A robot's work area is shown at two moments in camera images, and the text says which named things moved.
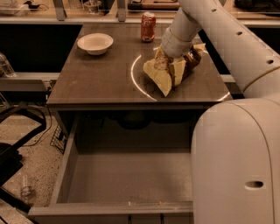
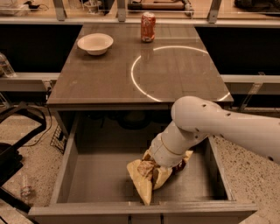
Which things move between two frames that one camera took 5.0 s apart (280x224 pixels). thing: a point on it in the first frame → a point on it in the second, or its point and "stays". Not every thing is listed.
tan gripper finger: [161, 59] → [149, 153]
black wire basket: [59, 140] stays
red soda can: [148, 26] stays
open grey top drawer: [124, 168] stays
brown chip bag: [163, 79] → [142, 173]
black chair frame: [11, 154] stays
